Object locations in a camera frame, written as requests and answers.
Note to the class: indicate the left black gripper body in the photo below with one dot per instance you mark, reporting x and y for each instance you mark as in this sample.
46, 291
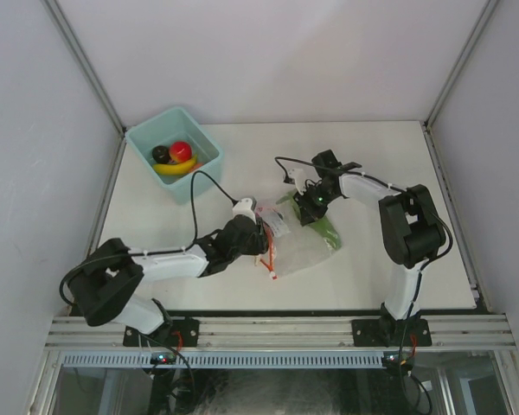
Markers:
254, 245

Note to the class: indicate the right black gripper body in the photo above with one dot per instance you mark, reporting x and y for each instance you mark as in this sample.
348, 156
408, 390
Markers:
315, 201

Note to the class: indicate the green fake leaf vegetable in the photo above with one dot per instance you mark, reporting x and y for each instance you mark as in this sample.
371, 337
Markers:
323, 228

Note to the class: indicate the clear zip top bag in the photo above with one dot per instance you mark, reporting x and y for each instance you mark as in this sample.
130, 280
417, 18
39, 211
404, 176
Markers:
291, 249

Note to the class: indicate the small orange fake carrot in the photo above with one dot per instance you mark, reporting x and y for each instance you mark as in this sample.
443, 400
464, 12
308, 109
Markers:
196, 167

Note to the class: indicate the yellow fake banana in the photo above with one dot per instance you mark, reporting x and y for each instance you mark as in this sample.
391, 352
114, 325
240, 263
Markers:
177, 169

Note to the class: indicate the red fake apple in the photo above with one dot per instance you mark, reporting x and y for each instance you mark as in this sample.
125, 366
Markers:
180, 152

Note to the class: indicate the teal plastic bin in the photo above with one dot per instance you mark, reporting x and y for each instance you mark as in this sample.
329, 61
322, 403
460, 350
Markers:
170, 126

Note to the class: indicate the dark purple fake eggplant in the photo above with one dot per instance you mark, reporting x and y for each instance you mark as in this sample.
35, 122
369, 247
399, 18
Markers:
161, 154

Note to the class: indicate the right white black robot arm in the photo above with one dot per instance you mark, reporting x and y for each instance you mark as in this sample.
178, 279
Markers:
413, 236

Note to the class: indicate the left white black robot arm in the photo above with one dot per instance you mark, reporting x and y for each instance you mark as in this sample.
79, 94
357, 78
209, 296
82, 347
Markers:
104, 287

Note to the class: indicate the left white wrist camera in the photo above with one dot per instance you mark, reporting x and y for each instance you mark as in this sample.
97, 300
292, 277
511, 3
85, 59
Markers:
246, 207

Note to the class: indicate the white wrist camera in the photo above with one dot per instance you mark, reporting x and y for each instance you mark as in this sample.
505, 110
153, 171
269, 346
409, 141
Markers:
297, 178
246, 207

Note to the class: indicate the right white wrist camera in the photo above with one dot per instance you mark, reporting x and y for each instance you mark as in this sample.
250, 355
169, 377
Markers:
297, 178

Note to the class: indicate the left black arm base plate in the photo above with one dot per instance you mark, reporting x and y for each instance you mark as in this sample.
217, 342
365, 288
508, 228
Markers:
183, 332

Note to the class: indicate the blue slotted cable duct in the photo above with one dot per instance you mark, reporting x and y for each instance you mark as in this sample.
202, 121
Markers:
226, 360

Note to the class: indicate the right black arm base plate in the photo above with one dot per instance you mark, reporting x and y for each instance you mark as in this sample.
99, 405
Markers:
383, 332

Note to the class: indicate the aluminium mounting rail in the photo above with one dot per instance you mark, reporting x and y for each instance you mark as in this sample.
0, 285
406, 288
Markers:
449, 333

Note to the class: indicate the right aluminium frame post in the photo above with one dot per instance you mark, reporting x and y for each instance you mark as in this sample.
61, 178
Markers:
473, 38

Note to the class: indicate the aluminium frame post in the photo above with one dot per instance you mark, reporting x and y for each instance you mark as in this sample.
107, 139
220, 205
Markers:
75, 47
473, 38

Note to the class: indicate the left aluminium frame post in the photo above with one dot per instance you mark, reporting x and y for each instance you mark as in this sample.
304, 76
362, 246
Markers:
75, 47

